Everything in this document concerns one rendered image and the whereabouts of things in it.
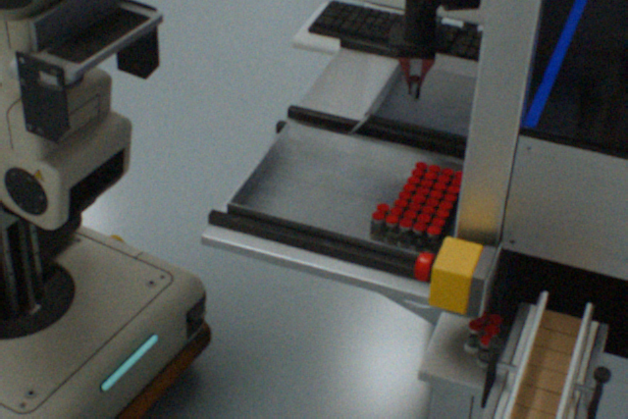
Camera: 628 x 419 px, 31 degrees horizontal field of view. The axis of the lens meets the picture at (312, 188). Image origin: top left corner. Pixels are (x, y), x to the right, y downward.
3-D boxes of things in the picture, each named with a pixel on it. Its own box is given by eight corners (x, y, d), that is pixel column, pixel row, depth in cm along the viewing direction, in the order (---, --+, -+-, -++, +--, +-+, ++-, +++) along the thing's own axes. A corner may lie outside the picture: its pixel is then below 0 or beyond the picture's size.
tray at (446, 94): (577, 99, 215) (581, 83, 213) (550, 173, 195) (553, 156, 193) (405, 62, 224) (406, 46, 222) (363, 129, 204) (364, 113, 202)
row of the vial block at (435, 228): (465, 194, 189) (469, 172, 186) (436, 258, 176) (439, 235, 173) (452, 191, 190) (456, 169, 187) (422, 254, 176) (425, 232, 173)
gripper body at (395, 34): (445, 57, 200) (449, 20, 195) (388, 53, 200) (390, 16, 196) (446, 38, 205) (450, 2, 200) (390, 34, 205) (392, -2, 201)
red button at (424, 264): (444, 274, 158) (447, 251, 156) (437, 291, 155) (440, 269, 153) (418, 267, 159) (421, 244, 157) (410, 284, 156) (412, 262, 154)
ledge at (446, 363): (534, 345, 164) (536, 337, 163) (515, 408, 154) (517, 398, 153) (441, 320, 167) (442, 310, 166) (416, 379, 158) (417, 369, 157)
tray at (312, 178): (474, 183, 192) (476, 166, 190) (431, 276, 172) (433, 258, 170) (287, 137, 201) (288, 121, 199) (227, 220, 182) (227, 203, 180)
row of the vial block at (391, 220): (427, 184, 191) (429, 163, 188) (394, 247, 177) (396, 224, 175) (414, 182, 192) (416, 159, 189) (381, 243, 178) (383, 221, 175)
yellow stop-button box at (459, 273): (491, 287, 159) (497, 247, 155) (478, 320, 153) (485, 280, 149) (439, 273, 161) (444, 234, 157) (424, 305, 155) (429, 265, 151)
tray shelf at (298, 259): (580, 95, 220) (582, 86, 219) (497, 325, 167) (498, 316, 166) (346, 45, 233) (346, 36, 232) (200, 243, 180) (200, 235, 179)
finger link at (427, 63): (432, 95, 205) (436, 50, 199) (392, 92, 205) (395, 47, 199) (433, 75, 210) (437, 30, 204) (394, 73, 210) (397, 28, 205)
